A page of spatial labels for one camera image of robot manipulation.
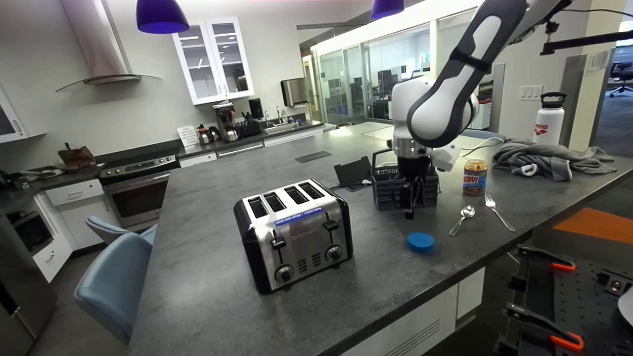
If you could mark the black small box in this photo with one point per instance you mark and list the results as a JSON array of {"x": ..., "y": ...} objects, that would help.
[{"x": 355, "y": 174}]

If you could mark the built-in oven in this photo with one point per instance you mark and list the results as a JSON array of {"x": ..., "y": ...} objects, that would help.
[{"x": 136, "y": 190}]

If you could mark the white wall cabinet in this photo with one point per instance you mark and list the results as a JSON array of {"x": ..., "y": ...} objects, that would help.
[{"x": 215, "y": 62}]

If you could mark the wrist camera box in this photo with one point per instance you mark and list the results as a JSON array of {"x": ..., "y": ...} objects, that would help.
[{"x": 446, "y": 157}]

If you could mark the steel range hood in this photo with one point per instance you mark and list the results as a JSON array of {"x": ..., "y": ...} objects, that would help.
[{"x": 100, "y": 44}]

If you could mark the white water bottle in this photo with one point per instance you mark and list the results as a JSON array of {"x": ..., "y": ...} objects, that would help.
[{"x": 549, "y": 119}]

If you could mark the silver spoon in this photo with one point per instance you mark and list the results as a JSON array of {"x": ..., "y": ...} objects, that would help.
[{"x": 466, "y": 212}]

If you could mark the silver four-slot toaster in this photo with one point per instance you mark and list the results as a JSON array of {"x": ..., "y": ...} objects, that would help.
[{"x": 294, "y": 232}]

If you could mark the peanut butter jar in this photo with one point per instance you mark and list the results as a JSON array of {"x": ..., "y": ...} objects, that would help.
[{"x": 476, "y": 176}]

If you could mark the black coffee machine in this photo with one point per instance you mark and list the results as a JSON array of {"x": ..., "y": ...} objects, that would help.
[{"x": 225, "y": 117}]

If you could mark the grey cloth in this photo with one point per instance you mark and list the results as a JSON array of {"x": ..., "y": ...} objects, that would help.
[{"x": 551, "y": 161}]

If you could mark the blue jar lid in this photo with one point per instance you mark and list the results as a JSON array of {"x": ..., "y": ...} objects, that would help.
[{"x": 422, "y": 242}]

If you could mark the silver fork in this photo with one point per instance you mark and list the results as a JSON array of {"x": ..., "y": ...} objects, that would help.
[{"x": 492, "y": 204}]

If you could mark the black orange clamp upper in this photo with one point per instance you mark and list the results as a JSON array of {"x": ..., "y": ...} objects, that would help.
[{"x": 557, "y": 261}]

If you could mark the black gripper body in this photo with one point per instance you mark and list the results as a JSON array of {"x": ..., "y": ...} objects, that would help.
[{"x": 420, "y": 182}]

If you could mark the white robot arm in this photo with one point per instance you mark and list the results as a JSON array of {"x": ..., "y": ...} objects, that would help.
[{"x": 432, "y": 115}]

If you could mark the light blue chair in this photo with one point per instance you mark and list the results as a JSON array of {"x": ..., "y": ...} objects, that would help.
[{"x": 110, "y": 289}]

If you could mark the dark cutlery basket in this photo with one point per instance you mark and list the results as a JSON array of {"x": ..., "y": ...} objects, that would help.
[{"x": 387, "y": 184}]

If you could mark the black orange clamp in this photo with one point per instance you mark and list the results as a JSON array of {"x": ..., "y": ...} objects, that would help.
[
  {"x": 557, "y": 261},
  {"x": 557, "y": 335}
]

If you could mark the blue pendant lamp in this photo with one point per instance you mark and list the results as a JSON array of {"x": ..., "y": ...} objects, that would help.
[
  {"x": 381, "y": 8},
  {"x": 161, "y": 16}
]

